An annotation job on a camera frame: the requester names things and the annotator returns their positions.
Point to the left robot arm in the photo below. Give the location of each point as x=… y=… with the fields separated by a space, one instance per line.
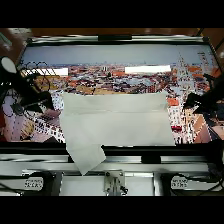
x=20 y=85

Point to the silver frame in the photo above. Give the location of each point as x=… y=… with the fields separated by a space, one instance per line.
x=83 y=166

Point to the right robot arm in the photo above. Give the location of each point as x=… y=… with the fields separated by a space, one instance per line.
x=216 y=95

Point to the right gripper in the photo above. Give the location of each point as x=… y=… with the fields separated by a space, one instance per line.
x=195 y=102

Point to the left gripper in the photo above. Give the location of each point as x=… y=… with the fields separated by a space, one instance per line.
x=43 y=101

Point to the white T-shirt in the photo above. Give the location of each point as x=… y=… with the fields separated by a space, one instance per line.
x=116 y=123

